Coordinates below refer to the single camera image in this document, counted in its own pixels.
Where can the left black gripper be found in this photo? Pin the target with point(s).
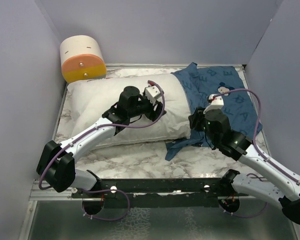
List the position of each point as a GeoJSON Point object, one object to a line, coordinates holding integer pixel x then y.
{"type": "Point", "coordinates": [152, 115]}

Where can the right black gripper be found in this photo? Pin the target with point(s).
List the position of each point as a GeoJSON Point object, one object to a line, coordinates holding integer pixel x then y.
{"type": "Point", "coordinates": [196, 118]}

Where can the blue cartoon print pillowcase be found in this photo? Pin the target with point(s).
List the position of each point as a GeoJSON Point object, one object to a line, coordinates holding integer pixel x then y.
{"type": "Point", "coordinates": [198, 84]}

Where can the white pillow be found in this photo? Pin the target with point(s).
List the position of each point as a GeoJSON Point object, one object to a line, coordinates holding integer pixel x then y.
{"type": "Point", "coordinates": [91, 98]}

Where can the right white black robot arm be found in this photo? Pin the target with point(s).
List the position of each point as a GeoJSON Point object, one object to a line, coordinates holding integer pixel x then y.
{"type": "Point", "coordinates": [282, 188]}

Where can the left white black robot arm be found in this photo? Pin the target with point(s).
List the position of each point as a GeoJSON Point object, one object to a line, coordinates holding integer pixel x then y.
{"type": "Point", "coordinates": [133, 110]}

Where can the cream orange cylindrical container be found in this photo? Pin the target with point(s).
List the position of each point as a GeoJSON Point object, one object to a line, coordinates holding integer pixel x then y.
{"type": "Point", "coordinates": [81, 59]}

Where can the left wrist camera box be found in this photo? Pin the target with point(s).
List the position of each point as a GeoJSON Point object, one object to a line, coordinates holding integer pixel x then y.
{"type": "Point", "coordinates": [153, 93]}

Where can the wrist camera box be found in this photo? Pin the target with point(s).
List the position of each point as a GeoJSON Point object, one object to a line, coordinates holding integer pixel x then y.
{"type": "Point", "coordinates": [153, 93]}
{"type": "Point", "coordinates": [214, 103]}

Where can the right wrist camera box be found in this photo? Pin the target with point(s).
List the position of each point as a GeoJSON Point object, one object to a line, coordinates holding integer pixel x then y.
{"type": "Point", "coordinates": [214, 103]}

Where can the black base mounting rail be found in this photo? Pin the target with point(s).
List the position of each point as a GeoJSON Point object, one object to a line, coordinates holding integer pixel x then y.
{"type": "Point", "coordinates": [159, 192]}

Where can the aluminium frame rail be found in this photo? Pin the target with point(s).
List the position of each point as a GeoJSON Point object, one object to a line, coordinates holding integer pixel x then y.
{"type": "Point", "coordinates": [36, 194]}

